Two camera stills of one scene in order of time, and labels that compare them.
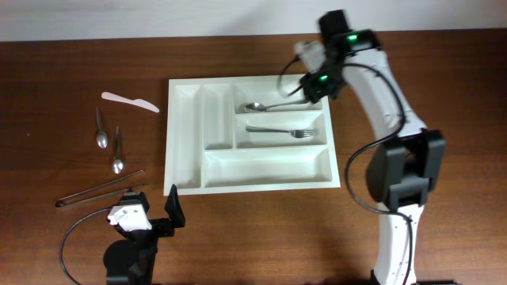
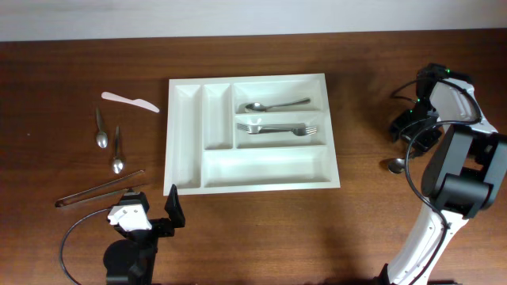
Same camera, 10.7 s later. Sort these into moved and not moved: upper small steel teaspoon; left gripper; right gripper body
Moved: right gripper body
Not moved: left gripper; upper small steel teaspoon
